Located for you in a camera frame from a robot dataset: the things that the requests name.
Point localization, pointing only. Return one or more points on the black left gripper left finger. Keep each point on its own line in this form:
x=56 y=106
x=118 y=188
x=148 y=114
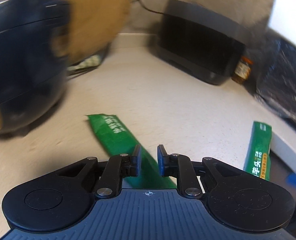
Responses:
x=60 y=199

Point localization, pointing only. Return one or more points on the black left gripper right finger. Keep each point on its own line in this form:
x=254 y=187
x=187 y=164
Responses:
x=231 y=196

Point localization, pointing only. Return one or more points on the green taro snack packet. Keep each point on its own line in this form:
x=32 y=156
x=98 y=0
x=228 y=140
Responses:
x=257 y=161

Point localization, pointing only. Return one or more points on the black crinkled plastic bag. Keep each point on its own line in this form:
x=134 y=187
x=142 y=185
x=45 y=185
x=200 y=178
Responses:
x=276 y=77

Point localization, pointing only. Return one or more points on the glass sauce jar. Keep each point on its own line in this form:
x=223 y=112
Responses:
x=243 y=70

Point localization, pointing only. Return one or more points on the green white patterned cloth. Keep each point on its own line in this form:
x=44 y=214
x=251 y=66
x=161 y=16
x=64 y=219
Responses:
x=88 y=64

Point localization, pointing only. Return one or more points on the black round pot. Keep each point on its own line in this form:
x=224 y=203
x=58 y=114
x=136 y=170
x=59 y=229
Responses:
x=33 y=59

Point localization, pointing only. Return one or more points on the black rice cooker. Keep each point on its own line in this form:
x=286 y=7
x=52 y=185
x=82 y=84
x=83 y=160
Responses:
x=205 y=44

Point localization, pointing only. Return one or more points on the white cabinet panel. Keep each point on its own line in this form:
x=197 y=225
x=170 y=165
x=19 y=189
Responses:
x=282 y=20

